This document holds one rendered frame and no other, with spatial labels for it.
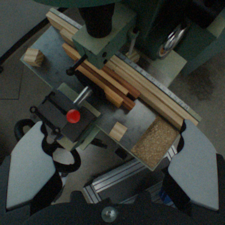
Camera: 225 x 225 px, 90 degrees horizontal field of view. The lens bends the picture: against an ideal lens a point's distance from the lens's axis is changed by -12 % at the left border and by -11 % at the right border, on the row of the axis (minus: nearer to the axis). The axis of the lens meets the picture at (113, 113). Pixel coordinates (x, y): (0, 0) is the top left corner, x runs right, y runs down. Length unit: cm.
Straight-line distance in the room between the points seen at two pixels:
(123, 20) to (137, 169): 105
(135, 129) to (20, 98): 146
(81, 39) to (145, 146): 31
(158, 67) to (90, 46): 37
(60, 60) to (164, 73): 41
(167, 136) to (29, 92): 149
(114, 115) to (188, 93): 126
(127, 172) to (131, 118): 79
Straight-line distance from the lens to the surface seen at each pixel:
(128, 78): 38
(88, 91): 35
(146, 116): 41
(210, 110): 170
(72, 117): 28
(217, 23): 38
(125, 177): 115
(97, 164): 136
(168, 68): 59
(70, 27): 48
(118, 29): 29
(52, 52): 51
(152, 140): 38
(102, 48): 27
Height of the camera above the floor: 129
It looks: 85 degrees down
